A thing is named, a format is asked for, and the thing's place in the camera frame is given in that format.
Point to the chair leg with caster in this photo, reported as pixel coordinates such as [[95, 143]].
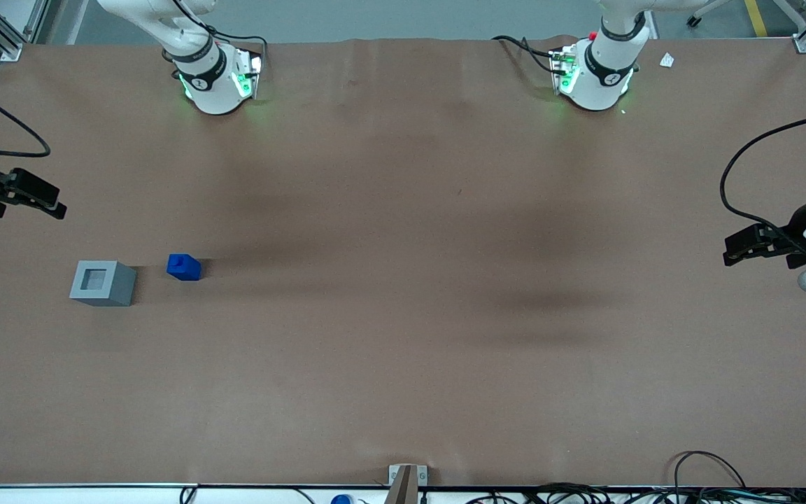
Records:
[[694, 21]]

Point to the gray square base block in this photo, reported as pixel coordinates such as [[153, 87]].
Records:
[[112, 290]]

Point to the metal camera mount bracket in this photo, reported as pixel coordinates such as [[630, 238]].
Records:
[[403, 483]]

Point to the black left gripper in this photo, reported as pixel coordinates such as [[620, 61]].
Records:
[[800, 231]]

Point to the aluminium frame post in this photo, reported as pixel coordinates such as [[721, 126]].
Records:
[[804, 43], [11, 38]]

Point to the blue plastic part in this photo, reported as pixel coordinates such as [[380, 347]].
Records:
[[184, 268]]

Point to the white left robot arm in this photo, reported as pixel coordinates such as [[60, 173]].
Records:
[[599, 77]]

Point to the brown table mat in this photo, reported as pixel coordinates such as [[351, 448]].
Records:
[[403, 280]]

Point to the blue round cap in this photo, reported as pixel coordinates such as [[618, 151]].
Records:
[[341, 500]]

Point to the white paper scrap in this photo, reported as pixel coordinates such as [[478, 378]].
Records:
[[667, 61]]

